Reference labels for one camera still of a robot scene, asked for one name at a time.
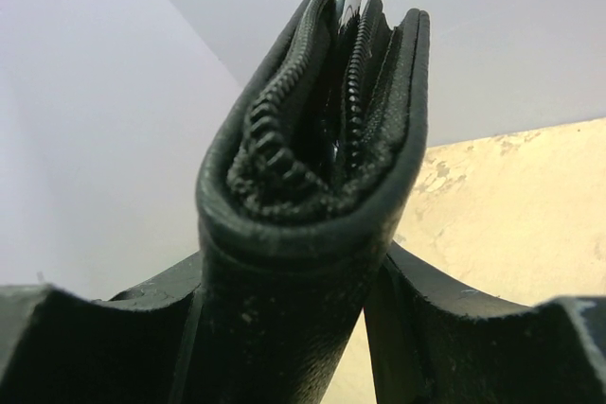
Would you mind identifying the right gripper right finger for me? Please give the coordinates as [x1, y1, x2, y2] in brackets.
[365, 244, 605, 403]

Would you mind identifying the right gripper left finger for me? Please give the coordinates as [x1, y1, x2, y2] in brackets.
[1, 254, 202, 403]

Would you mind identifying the black zip tool case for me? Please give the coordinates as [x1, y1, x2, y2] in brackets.
[184, 0, 430, 403]

